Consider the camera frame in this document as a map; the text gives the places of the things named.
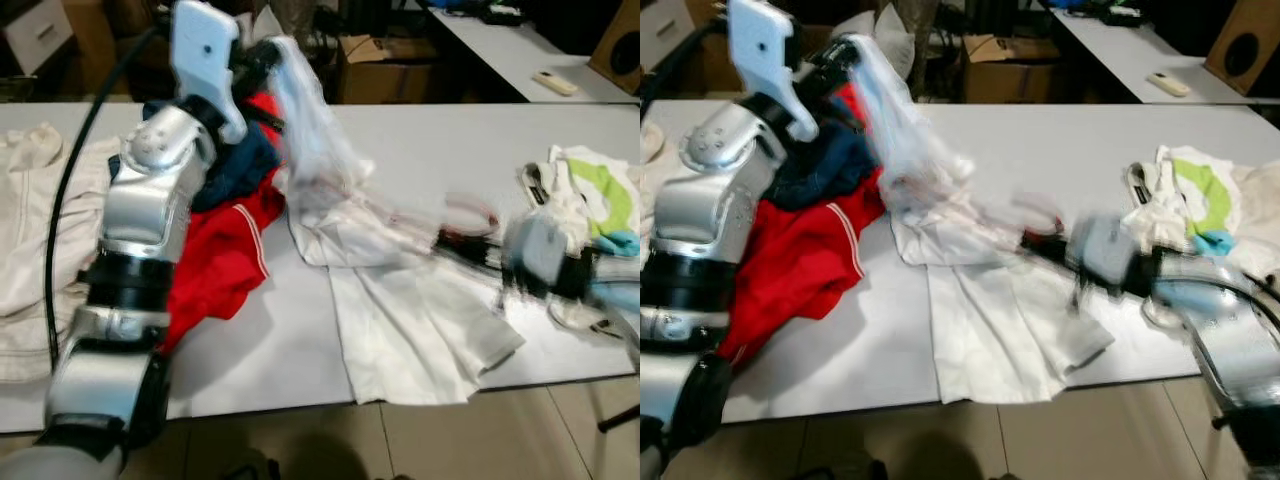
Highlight plain white long-sleeve shirt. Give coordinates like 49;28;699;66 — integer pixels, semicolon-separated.
845;33;1116;406
265;35;528;406

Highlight white shirt green blue print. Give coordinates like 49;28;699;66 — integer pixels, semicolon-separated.
1122;145;1251;331
518;145;641;339

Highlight navy blue garment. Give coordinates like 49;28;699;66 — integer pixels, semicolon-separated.
190;120;283;213
768;120;886;211

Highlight open cardboard box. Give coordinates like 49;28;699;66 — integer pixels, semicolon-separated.
338;35;436;104
962;35;1061;104

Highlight cream jacket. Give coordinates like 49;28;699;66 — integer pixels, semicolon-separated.
0;122;126;383
640;120;668;166

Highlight white remote control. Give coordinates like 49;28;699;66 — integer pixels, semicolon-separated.
530;70;581;97
1145;72;1193;98

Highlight red garment white stripes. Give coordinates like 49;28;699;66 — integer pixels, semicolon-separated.
715;85;886;371
158;88;288;353

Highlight wooden speaker box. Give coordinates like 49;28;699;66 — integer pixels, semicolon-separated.
588;0;641;96
1205;0;1280;98

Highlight cream trousers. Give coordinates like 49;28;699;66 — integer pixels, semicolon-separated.
1225;160;1280;281

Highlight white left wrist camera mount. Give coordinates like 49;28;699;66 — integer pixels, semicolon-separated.
728;0;816;143
170;0;247;146

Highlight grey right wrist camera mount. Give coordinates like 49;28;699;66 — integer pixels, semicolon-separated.
1070;212;1151;301
500;213;591;301

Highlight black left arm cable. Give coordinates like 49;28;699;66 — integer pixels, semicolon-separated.
640;20;731;111
45;22;171;366

